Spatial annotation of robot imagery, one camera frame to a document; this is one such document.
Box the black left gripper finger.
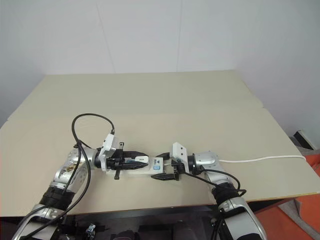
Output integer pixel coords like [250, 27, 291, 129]
[121, 161, 149, 172]
[122, 150, 149, 159]

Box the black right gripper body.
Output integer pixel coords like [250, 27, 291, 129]
[170, 159, 186, 182]

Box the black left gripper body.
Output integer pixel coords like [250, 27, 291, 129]
[106, 141, 129, 181]

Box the white power strip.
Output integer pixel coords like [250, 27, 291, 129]
[116, 157, 173, 180]

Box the silver metal clamp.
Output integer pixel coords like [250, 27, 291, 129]
[85, 217, 98, 236]

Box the dark rounded shape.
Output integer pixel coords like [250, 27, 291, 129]
[111, 229, 137, 240]

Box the black and white box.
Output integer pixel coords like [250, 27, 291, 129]
[293, 129, 316, 151]

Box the orange fabric seat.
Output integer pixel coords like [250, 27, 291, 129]
[249, 147, 320, 240]

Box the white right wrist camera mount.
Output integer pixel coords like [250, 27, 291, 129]
[168, 142, 192, 174]

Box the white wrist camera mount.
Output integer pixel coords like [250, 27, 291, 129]
[97, 133, 121, 174]
[168, 142, 192, 174]

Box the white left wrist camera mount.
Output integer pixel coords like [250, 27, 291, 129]
[97, 133, 121, 174]

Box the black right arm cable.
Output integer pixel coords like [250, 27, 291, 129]
[184, 171, 248, 240]

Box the white power strip cable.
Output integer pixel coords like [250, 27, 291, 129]
[219, 155, 307, 164]

